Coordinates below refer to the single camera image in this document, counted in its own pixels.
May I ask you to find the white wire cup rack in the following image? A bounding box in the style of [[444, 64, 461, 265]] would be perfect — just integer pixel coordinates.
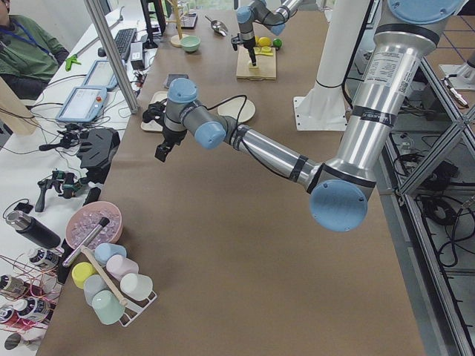
[[119, 291, 159, 327]]

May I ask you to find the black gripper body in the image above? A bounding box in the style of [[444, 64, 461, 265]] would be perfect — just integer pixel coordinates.
[[231, 33, 255, 56], [142, 99, 187, 145]]

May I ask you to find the upper whole lemon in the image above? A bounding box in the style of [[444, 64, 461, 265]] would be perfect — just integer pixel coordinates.
[[258, 36, 272, 47]]

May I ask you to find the yellow cup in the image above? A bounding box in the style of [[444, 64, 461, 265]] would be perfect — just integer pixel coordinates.
[[71, 262, 97, 289]]

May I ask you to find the wooden mug tree stand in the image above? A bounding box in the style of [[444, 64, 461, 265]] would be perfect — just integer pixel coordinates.
[[166, 0, 189, 47]]

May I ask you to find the pink bowl of ice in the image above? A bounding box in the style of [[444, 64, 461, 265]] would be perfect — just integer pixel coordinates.
[[65, 201, 122, 249]]

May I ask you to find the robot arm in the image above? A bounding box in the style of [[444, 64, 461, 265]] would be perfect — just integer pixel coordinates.
[[231, 0, 303, 67], [155, 1, 463, 231]]

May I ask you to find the black keyboard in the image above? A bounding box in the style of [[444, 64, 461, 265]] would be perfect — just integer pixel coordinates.
[[114, 28, 137, 61]]

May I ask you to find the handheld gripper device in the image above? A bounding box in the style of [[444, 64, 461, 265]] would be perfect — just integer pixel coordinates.
[[34, 169, 89, 212]]

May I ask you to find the mint green cup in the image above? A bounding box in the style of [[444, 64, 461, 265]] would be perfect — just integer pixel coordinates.
[[91, 290, 125, 325]]

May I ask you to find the grey round plate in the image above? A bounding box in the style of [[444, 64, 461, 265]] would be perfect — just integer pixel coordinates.
[[217, 97, 255, 123]]

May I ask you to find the far teach pendant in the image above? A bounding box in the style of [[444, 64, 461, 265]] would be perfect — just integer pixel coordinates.
[[82, 60, 118, 91]]

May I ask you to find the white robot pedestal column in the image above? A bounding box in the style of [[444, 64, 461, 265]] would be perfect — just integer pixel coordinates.
[[292, 0, 376, 132]]

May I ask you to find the silver metal scoop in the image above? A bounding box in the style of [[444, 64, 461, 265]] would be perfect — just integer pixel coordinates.
[[204, 15, 229, 36]]

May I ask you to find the wooden rack handle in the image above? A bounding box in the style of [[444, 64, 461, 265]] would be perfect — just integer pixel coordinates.
[[81, 246, 128, 306]]

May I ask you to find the grey folded cloth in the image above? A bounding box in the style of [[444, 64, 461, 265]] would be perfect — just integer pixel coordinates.
[[164, 73, 189, 89]]

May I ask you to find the metal scoop black tip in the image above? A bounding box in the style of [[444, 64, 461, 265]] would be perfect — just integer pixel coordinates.
[[62, 217, 110, 268]]

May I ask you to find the cream rabbit tray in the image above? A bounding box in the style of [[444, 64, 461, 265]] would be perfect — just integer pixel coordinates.
[[140, 90, 168, 133]]

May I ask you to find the white cup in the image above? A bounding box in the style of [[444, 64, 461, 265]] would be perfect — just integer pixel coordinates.
[[120, 273, 153, 301]]

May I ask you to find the grey cup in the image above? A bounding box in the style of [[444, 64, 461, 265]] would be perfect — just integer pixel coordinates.
[[83, 274, 108, 306]]

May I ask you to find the green plastic clamp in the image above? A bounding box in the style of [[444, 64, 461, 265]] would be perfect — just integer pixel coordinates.
[[65, 54, 82, 72]]

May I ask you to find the pink cup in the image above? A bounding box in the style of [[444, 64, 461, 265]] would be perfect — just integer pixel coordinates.
[[105, 254, 139, 281]]

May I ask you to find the black thermos bottle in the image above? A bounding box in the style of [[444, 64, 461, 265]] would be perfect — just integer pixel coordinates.
[[5, 211, 61, 249]]

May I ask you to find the green bowl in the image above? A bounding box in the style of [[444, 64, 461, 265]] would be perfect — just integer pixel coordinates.
[[180, 36, 201, 53]]

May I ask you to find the blue cup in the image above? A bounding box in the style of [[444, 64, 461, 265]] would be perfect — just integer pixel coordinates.
[[94, 243, 127, 266]]

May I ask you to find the teach pendant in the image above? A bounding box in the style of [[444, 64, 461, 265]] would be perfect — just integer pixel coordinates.
[[56, 85, 108, 123], [82, 60, 118, 91]]

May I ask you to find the near teach pendant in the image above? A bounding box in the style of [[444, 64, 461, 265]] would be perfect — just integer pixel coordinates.
[[56, 85, 108, 123]]

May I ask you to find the bamboo cutting board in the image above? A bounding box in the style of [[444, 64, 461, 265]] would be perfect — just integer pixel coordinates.
[[236, 47, 277, 80]]

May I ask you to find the green lime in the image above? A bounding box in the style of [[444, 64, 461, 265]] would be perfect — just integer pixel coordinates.
[[272, 38, 283, 49]]

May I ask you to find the aluminium frame post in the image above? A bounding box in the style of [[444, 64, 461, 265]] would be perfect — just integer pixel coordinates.
[[84, 0, 139, 114]]

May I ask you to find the black plastic stand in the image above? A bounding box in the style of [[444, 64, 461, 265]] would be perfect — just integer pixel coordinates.
[[76, 128, 120, 184]]

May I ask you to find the person in green shirt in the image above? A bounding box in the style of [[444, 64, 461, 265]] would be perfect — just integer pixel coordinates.
[[1, 1, 69, 100]]

